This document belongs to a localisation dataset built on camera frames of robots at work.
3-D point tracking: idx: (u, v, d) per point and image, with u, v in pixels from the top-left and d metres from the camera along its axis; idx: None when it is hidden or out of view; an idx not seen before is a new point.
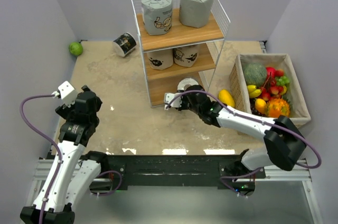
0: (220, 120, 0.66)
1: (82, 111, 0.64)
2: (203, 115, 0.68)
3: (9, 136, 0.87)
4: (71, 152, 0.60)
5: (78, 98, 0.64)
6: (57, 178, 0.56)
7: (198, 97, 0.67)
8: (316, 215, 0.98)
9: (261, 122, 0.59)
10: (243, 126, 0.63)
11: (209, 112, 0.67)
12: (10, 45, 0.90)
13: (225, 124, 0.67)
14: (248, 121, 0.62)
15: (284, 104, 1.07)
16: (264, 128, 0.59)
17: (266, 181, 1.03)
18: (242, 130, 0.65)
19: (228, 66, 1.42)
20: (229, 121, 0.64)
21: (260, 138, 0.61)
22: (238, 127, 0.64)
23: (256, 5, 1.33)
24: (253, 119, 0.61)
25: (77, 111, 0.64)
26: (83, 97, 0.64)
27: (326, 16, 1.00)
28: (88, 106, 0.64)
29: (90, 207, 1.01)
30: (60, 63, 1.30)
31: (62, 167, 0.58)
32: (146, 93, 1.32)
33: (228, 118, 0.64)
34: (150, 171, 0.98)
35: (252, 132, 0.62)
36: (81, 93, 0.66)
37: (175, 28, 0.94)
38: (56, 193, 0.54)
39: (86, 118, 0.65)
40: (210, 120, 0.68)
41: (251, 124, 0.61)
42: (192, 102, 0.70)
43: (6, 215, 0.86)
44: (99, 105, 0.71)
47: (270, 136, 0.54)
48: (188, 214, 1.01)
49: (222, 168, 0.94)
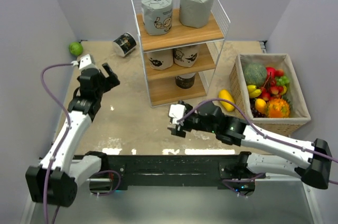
0: (245, 142, 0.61)
1: (87, 88, 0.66)
2: (222, 136, 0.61)
3: (9, 136, 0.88)
4: (79, 120, 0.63)
5: (83, 75, 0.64)
6: (65, 142, 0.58)
7: (217, 116, 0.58)
8: (316, 215, 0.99)
9: (301, 149, 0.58)
10: (276, 150, 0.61)
11: (228, 132, 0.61)
12: (9, 45, 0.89)
13: (250, 145, 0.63)
14: (285, 147, 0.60)
15: (284, 104, 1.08)
16: (307, 156, 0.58)
17: (266, 181, 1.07)
18: (272, 152, 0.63)
19: (228, 66, 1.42)
20: (260, 143, 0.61)
21: (297, 163, 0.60)
22: (268, 149, 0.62)
23: (256, 5, 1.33)
24: (292, 145, 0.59)
25: (82, 87, 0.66)
26: (87, 73, 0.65)
27: (325, 16, 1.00)
28: (93, 83, 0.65)
29: (90, 207, 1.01)
30: (60, 63, 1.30)
31: (69, 132, 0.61)
32: (146, 93, 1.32)
33: (257, 140, 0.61)
34: (150, 171, 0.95)
35: (288, 157, 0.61)
36: (86, 70, 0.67)
37: (175, 28, 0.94)
38: (64, 154, 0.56)
39: (92, 94, 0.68)
40: (230, 140, 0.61)
41: (290, 151, 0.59)
42: (207, 122, 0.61)
43: (6, 215, 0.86)
44: (113, 83, 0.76)
47: (316, 167, 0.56)
48: (188, 214, 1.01)
49: (222, 169, 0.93)
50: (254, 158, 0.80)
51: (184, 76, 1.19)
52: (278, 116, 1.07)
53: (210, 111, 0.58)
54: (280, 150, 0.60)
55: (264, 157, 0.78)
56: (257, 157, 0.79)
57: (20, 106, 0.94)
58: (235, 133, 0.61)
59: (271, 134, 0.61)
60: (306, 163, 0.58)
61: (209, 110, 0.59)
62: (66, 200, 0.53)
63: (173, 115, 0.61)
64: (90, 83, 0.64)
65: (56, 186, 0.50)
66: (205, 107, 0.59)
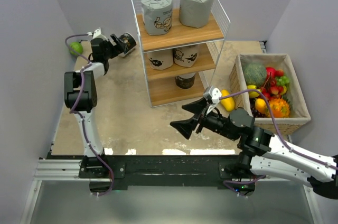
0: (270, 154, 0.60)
1: (98, 52, 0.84)
2: (247, 147, 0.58)
3: (9, 135, 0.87)
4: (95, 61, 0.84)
5: (93, 43, 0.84)
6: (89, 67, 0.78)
7: (251, 128, 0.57)
8: (316, 215, 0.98)
9: (326, 165, 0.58)
10: (300, 164, 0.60)
11: (253, 143, 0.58)
12: (10, 45, 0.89)
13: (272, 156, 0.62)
14: (309, 162, 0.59)
15: (284, 104, 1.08)
16: (330, 171, 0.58)
17: (266, 181, 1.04)
18: (294, 165, 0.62)
19: (228, 66, 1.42)
20: (284, 157, 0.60)
21: (318, 176, 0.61)
22: (289, 161, 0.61)
23: (256, 5, 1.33)
24: (318, 161, 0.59)
25: (94, 53, 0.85)
26: (96, 42, 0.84)
27: (325, 17, 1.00)
28: (102, 48, 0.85)
29: (90, 207, 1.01)
30: (60, 63, 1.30)
31: (91, 65, 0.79)
32: (146, 93, 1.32)
33: (283, 154, 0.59)
34: (150, 171, 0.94)
35: (310, 170, 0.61)
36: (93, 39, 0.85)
37: (175, 28, 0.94)
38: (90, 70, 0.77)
39: (102, 57, 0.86)
40: (253, 151, 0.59)
41: (314, 166, 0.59)
42: (234, 132, 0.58)
43: (6, 215, 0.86)
44: (120, 50, 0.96)
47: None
48: (188, 214, 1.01)
49: (222, 168, 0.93)
50: (258, 160, 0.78)
51: (184, 76, 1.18)
52: (278, 117, 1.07)
53: (245, 123, 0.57)
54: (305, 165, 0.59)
55: (271, 161, 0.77)
56: (263, 160, 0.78)
57: (20, 106, 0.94)
58: (260, 145, 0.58)
59: (297, 148, 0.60)
60: (328, 178, 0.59)
61: (244, 121, 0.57)
62: (92, 98, 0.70)
63: (215, 92, 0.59)
64: (100, 48, 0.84)
65: (88, 80, 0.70)
66: (240, 117, 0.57)
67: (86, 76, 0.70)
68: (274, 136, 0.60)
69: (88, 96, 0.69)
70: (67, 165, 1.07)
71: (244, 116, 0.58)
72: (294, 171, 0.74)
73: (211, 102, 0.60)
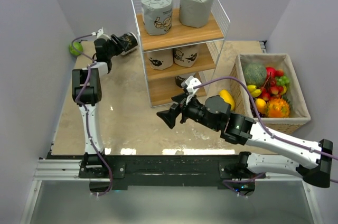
0: (252, 141, 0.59)
1: (102, 53, 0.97)
2: (227, 134, 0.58)
3: (9, 135, 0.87)
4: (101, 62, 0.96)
5: (97, 44, 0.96)
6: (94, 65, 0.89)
7: (227, 114, 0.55)
8: (316, 215, 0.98)
9: (309, 150, 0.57)
10: (283, 150, 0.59)
11: (234, 131, 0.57)
12: (10, 45, 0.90)
13: (254, 145, 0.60)
14: (293, 148, 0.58)
15: (284, 104, 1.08)
16: (315, 156, 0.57)
17: (266, 181, 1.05)
18: (278, 153, 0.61)
19: (228, 66, 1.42)
20: (266, 143, 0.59)
21: (303, 163, 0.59)
22: (272, 148, 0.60)
23: (256, 5, 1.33)
24: (301, 146, 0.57)
25: (99, 53, 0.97)
26: (99, 43, 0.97)
27: (325, 17, 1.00)
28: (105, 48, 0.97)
29: (90, 207, 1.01)
30: (60, 63, 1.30)
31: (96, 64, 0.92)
32: (146, 93, 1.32)
33: (265, 140, 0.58)
34: (150, 171, 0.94)
35: (294, 157, 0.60)
36: (98, 40, 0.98)
37: (175, 28, 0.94)
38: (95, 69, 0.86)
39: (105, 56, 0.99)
40: (235, 139, 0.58)
41: (297, 151, 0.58)
42: (212, 120, 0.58)
43: (6, 215, 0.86)
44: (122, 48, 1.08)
47: (325, 169, 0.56)
48: (188, 214, 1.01)
49: (222, 169, 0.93)
50: (254, 158, 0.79)
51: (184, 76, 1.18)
52: (278, 116, 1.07)
53: (221, 109, 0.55)
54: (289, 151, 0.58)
55: (264, 157, 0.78)
56: (257, 157, 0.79)
57: (20, 107, 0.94)
58: (241, 132, 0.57)
59: (278, 133, 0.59)
60: (313, 164, 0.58)
61: (219, 107, 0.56)
62: (97, 93, 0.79)
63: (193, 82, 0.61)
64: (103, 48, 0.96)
65: (95, 77, 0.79)
66: (214, 104, 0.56)
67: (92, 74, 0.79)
68: (255, 123, 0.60)
69: (94, 91, 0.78)
70: (67, 165, 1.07)
71: (219, 103, 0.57)
72: (284, 163, 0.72)
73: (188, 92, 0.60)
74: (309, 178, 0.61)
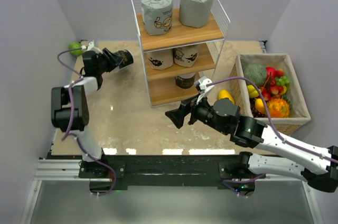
0: (262, 146, 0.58)
1: (90, 66, 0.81)
2: (237, 138, 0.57)
3: (9, 136, 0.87)
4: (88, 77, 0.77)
5: (85, 56, 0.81)
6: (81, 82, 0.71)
7: (236, 117, 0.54)
8: (316, 215, 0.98)
9: (320, 156, 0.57)
10: (294, 155, 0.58)
11: (245, 134, 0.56)
12: (10, 45, 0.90)
13: (264, 148, 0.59)
14: (303, 153, 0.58)
15: (284, 104, 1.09)
16: (325, 163, 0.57)
17: (266, 181, 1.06)
18: (288, 158, 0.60)
19: (228, 66, 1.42)
20: (278, 148, 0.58)
21: (312, 168, 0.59)
22: (282, 153, 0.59)
23: (256, 5, 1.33)
24: (311, 152, 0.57)
25: (86, 66, 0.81)
26: (87, 55, 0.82)
27: (325, 17, 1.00)
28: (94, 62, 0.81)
29: (90, 207, 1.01)
30: (60, 63, 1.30)
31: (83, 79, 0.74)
32: (146, 93, 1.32)
33: (276, 145, 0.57)
34: (150, 171, 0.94)
35: (303, 162, 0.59)
36: (86, 53, 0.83)
37: (175, 28, 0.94)
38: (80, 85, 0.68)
39: (95, 71, 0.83)
40: (245, 142, 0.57)
41: (308, 158, 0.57)
42: (222, 123, 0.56)
43: (6, 215, 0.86)
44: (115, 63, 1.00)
47: (335, 176, 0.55)
48: (188, 214, 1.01)
49: (222, 168, 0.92)
50: (256, 159, 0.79)
51: (184, 76, 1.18)
52: (278, 116, 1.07)
53: (230, 112, 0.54)
54: (299, 156, 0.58)
55: (267, 158, 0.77)
56: (259, 158, 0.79)
57: (20, 107, 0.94)
58: (252, 136, 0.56)
59: (290, 139, 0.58)
60: (322, 170, 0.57)
61: (228, 110, 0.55)
62: (83, 115, 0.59)
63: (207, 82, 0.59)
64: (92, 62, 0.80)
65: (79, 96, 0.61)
66: (223, 106, 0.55)
67: (75, 92, 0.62)
68: (267, 127, 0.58)
69: (78, 113, 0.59)
70: (68, 165, 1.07)
71: (228, 106, 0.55)
72: (289, 166, 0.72)
73: (200, 90, 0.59)
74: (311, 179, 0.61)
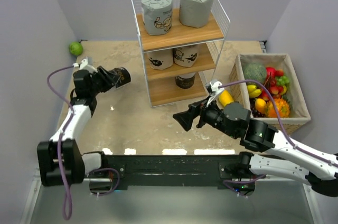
0: (273, 150, 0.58)
1: (83, 88, 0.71)
2: (247, 142, 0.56)
3: (9, 136, 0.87)
4: (81, 108, 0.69)
5: (76, 77, 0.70)
6: (71, 123, 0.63)
7: (246, 121, 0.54)
8: (316, 215, 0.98)
9: (329, 163, 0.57)
10: (303, 161, 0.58)
11: (255, 138, 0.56)
12: (10, 45, 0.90)
13: (274, 154, 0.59)
14: (312, 159, 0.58)
15: (284, 104, 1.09)
16: (334, 169, 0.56)
17: (266, 181, 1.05)
18: (297, 164, 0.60)
19: (228, 66, 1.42)
20: (288, 154, 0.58)
21: (320, 175, 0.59)
22: (292, 159, 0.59)
23: (256, 5, 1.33)
24: (321, 158, 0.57)
25: (77, 89, 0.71)
26: (79, 75, 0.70)
27: (325, 17, 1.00)
28: (86, 83, 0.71)
29: (90, 207, 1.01)
30: (60, 63, 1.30)
31: (75, 115, 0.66)
32: (146, 93, 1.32)
33: (287, 150, 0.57)
34: (150, 171, 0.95)
35: (311, 169, 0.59)
36: (77, 72, 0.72)
37: (175, 28, 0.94)
38: (71, 130, 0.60)
39: (87, 93, 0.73)
40: (256, 147, 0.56)
41: (317, 164, 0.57)
42: (233, 128, 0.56)
43: (6, 215, 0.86)
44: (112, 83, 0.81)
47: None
48: (188, 214, 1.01)
49: (222, 169, 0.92)
50: (257, 160, 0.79)
51: (184, 76, 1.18)
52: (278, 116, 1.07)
53: (240, 116, 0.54)
54: (308, 162, 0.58)
55: (269, 160, 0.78)
56: (261, 159, 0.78)
57: (20, 107, 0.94)
58: (263, 141, 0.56)
59: (301, 145, 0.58)
60: (330, 177, 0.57)
61: (238, 114, 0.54)
62: (76, 173, 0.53)
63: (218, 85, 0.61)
64: (84, 83, 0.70)
65: (68, 155, 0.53)
66: (234, 110, 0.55)
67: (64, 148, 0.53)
68: (278, 132, 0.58)
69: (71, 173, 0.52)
70: None
71: (240, 110, 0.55)
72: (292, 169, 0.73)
73: (212, 92, 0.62)
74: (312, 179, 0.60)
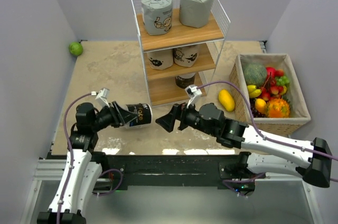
0: (246, 145, 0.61)
1: (84, 123, 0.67)
2: (222, 139, 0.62)
3: (9, 135, 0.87)
4: (81, 158, 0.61)
5: (78, 111, 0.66)
6: (69, 183, 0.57)
7: (219, 120, 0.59)
8: (316, 215, 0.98)
9: (301, 149, 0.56)
10: (277, 151, 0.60)
11: (229, 136, 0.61)
12: (11, 45, 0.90)
13: (250, 148, 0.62)
14: (284, 148, 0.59)
15: (284, 104, 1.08)
16: (307, 155, 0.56)
17: (266, 181, 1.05)
18: (274, 154, 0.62)
19: (228, 66, 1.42)
20: (260, 146, 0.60)
21: (298, 162, 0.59)
22: (266, 150, 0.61)
23: (256, 5, 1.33)
24: (291, 146, 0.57)
25: (79, 123, 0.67)
26: (83, 110, 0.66)
27: (325, 17, 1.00)
28: (88, 119, 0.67)
29: (90, 207, 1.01)
30: (60, 63, 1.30)
31: (73, 170, 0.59)
32: (146, 93, 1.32)
33: (257, 142, 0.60)
34: (150, 171, 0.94)
35: (288, 157, 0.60)
36: (82, 105, 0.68)
37: (175, 28, 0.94)
38: (70, 195, 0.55)
39: (90, 129, 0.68)
40: (229, 143, 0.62)
41: (289, 151, 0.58)
42: (208, 127, 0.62)
43: (6, 215, 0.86)
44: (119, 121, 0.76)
47: (317, 167, 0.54)
48: (188, 214, 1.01)
49: (222, 169, 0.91)
50: (254, 159, 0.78)
51: (184, 76, 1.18)
52: (278, 116, 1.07)
53: (214, 115, 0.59)
54: (280, 151, 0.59)
55: (264, 157, 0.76)
56: (257, 157, 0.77)
57: (21, 107, 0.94)
58: (234, 137, 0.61)
59: (271, 136, 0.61)
60: (306, 163, 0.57)
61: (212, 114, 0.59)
62: None
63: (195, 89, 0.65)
64: (86, 119, 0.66)
65: None
66: (206, 110, 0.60)
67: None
68: (249, 127, 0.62)
69: None
70: None
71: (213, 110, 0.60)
72: (284, 163, 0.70)
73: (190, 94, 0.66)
74: (307, 178, 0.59)
